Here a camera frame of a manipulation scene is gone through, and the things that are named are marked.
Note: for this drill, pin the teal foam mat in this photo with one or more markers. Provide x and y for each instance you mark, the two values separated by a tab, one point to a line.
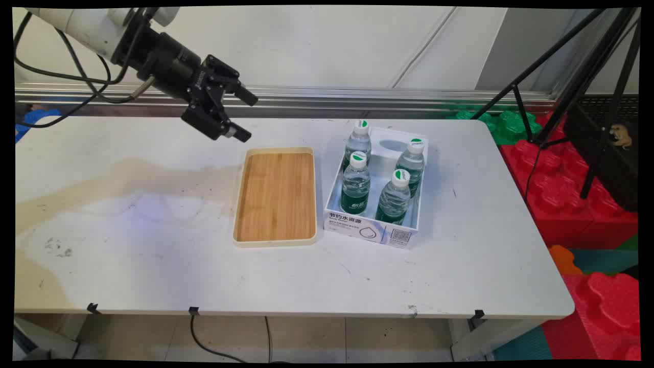
608	260

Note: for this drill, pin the white printed cardboard box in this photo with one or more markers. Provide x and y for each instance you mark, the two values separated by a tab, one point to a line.
352	227

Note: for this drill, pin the black mesh box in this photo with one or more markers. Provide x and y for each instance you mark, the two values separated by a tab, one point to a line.
613	168

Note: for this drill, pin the small brown toy animal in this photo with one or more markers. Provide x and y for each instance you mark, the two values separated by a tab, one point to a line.
621	135

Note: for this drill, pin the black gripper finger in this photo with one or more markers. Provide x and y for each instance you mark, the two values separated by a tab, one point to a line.
209	120
227	76

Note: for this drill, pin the white table leg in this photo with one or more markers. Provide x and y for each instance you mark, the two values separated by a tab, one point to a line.
490	340

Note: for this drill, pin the aluminium rail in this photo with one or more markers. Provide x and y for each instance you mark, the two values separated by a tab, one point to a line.
357	99

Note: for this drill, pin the green foam block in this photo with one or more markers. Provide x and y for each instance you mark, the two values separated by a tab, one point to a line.
506	125

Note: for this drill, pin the blue foam block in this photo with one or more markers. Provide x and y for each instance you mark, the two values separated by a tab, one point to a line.
38	116

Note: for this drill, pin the orange foam piece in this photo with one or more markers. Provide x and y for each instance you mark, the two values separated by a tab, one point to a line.
563	259

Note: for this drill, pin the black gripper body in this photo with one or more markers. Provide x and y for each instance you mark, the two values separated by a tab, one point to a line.
176	69

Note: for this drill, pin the large red foam block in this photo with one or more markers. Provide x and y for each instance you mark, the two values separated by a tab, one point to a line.
557	189

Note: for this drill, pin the green label water bottle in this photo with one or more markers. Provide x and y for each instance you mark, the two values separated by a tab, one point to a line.
355	189
393	202
358	145
411	166

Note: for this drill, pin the black tripod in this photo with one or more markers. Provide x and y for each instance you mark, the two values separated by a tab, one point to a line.
587	61

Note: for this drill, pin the bamboo tray with cream rim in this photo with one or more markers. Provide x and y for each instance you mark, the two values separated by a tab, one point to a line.
277	197

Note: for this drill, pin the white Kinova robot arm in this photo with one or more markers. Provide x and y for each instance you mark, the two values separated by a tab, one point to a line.
84	25

